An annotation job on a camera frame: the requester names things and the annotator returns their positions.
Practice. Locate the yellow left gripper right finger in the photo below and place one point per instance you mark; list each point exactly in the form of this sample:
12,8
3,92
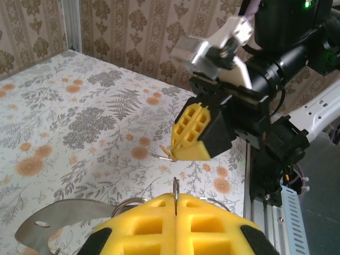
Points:
212,220

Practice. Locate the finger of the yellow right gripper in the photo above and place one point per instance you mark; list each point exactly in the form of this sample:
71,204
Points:
212,132
186,123

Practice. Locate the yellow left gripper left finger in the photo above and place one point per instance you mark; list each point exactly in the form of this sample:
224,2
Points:
148,220

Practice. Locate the small brass key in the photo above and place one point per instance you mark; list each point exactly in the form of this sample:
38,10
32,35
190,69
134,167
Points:
167,154

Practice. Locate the small clear object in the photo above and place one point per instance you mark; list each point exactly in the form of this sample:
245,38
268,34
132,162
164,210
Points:
74,210

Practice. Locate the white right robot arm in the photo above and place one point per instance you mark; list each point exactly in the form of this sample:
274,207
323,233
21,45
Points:
318,111

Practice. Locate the white floral tablecloth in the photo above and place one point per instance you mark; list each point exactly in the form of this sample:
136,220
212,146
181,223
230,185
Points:
79,132

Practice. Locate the grey metal base panel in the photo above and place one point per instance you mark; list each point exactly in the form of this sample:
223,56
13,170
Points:
324,199

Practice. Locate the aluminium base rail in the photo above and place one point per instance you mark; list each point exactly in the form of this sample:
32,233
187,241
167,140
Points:
261,228

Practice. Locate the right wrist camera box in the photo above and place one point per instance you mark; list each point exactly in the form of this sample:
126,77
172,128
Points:
207,53

